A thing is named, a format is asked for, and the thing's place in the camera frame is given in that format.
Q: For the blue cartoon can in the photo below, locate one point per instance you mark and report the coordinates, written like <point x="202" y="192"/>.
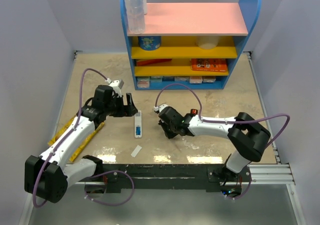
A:
<point x="149" y="43"/>

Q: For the blue battery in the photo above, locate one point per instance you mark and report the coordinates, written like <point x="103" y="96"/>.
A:
<point x="138" y="130"/>

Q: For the white tissue pack right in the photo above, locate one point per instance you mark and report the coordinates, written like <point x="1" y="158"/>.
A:
<point x="208" y="79"/>

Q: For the orange box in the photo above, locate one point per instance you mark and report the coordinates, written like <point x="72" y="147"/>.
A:
<point x="218" y="65"/>

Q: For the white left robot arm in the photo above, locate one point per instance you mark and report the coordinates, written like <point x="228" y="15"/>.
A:
<point x="47" y="176"/>

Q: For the white battery cover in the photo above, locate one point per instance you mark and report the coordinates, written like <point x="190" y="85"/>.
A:
<point x="136" y="151"/>

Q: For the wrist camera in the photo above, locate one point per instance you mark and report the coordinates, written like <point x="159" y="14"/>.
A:
<point x="117" y="86"/>
<point x="158" y="109"/>

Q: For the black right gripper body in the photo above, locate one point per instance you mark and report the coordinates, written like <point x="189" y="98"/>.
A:
<point x="169" y="130"/>

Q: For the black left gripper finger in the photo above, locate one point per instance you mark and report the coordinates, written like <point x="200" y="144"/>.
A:
<point x="133" y="109"/>
<point x="128" y="107"/>

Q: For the red white tissue pack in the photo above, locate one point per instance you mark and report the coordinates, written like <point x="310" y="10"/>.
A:
<point x="143" y="82"/>

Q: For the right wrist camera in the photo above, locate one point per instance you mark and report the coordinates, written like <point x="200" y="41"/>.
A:
<point x="158" y="109"/>

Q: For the red tissue pack right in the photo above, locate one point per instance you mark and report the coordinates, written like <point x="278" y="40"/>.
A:
<point x="195" y="79"/>

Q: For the red flat book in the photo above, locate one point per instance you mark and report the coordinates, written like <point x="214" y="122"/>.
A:
<point x="150" y="62"/>

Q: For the yellow chips bag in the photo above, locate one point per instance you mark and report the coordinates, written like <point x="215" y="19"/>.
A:
<point x="70" y="140"/>

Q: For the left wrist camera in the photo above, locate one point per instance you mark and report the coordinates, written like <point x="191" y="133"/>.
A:
<point x="117" y="86"/>

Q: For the clear plastic bottle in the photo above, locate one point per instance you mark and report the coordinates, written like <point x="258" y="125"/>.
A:
<point x="135" y="16"/>

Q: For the blue tissue pack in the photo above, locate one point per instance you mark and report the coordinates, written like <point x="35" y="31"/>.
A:
<point x="168" y="78"/>

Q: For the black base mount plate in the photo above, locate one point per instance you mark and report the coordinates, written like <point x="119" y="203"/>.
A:
<point x="207" y="177"/>

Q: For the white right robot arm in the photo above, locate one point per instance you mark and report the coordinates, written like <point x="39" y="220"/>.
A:
<point x="249" y="138"/>

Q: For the blue shelf unit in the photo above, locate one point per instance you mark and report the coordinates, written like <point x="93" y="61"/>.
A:
<point x="179" y="25"/>

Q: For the white remote control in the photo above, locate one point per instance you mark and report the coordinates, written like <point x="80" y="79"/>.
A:
<point x="138" y="122"/>

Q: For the green tissue pack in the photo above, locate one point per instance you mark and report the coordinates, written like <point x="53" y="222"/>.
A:
<point x="156" y="79"/>

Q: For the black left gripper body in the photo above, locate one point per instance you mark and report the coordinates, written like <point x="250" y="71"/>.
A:
<point x="118" y="109"/>

